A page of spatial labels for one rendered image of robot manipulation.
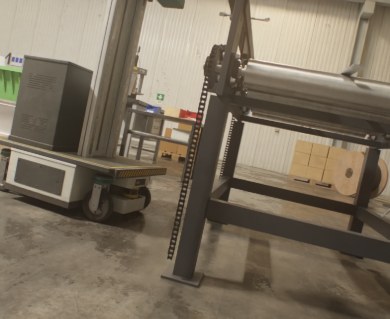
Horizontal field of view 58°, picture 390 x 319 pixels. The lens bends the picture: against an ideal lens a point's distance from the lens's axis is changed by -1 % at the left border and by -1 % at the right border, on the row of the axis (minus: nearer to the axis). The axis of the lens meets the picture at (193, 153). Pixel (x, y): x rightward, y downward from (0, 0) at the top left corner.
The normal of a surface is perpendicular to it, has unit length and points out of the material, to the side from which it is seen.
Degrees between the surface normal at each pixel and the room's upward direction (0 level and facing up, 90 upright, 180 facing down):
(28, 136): 90
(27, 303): 0
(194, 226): 90
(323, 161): 90
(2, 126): 90
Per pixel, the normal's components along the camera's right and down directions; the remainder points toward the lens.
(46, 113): -0.32, -0.02
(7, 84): -0.37, 0.24
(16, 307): 0.21, -0.98
